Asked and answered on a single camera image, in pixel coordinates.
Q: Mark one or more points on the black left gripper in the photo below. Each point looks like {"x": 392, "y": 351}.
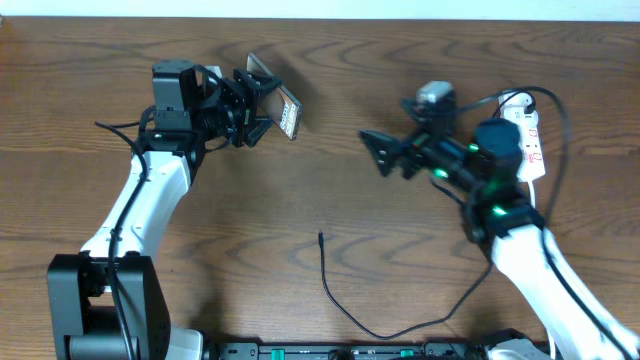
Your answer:
{"x": 246, "y": 105}

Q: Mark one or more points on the white power strip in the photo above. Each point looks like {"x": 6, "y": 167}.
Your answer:
{"x": 532, "y": 166}

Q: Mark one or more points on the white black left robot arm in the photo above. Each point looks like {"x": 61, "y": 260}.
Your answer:
{"x": 106, "y": 301}

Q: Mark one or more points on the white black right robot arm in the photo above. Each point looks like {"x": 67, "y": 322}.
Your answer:
{"x": 498, "y": 216}

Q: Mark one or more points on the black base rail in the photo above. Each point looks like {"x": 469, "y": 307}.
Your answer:
{"x": 255, "y": 351}

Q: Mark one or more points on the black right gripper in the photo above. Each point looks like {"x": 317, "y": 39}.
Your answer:
{"x": 414, "y": 145}

